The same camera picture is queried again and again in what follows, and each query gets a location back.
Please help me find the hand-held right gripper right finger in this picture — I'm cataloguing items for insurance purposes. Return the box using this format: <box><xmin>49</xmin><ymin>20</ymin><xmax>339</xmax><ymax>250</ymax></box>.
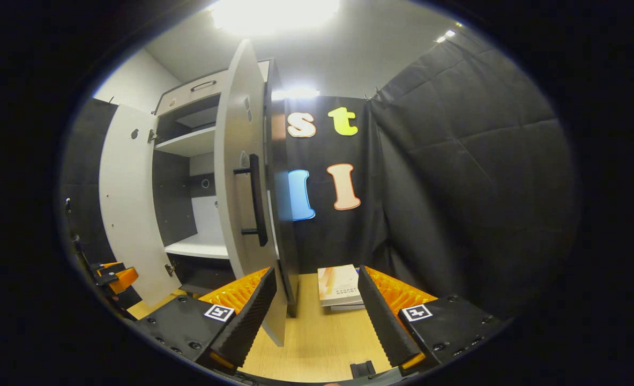
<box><xmin>357</xmin><ymin>265</ymin><xmax>510</xmax><ymax>378</ymax></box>

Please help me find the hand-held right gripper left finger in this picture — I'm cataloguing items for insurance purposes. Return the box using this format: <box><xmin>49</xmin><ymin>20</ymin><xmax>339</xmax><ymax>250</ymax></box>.
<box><xmin>135</xmin><ymin>266</ymin><xmax>278</xmax><ymax>376</ymax></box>

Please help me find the grey cabinet door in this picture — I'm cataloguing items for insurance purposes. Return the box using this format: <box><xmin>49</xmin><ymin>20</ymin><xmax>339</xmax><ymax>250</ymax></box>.
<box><xmin>213</xmin><ymin>39</ymin><xmax>288</xmax><ymax>347</ymax></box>
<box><xmin>98</xmin><ymin>103</ymin><xmax>181</xmax><ymax>307</ymax></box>

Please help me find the grey cabinet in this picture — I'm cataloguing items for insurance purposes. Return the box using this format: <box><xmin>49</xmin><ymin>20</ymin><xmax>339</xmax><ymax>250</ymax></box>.
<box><xmin>151</xmin><ymin>58</ymin><xmax>301</xmax><ymax>318</ymax></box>

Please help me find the grey cabinet drawer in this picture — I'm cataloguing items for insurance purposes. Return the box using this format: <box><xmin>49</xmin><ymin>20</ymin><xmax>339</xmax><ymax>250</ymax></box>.
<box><xmin>156</xmin><ymin>60</ymin><xmax>270</xmax><ymax>116</ymax></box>

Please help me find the ceiling light behind cabinet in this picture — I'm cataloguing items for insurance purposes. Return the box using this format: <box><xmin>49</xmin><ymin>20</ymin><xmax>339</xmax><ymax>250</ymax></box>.
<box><xmin>271</xmin><ymin>87</ymin><xmax>320</xmax><ymax>101</ymax></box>

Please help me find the blue cover book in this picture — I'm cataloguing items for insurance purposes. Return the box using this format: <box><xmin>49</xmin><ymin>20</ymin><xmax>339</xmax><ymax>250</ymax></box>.
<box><xmin>330</xmin><ymin>268</ymin><xmax>366</xmax><ymax>313</ymax></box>

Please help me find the white and orange cover book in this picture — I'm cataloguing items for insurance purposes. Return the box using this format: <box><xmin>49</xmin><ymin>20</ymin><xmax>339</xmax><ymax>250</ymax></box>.
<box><xmin>317</xmin><ymin>264</ymin><xmax>364</xmax><ymax>307</ymax></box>

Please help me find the black backdrop cloth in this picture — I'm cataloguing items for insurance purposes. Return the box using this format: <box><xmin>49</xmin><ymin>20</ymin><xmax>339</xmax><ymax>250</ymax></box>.
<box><xmin>59</xmin><ymin>29</ymin><xmax>580</xmax><ymax>322</ymax></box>

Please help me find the large ceiling light panel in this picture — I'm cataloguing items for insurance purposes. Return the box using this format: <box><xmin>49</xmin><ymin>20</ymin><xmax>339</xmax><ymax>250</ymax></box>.
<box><xmin>210</xmin><ymin>0</ymin><xmax>341</xmax><ymax>35</ymax></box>

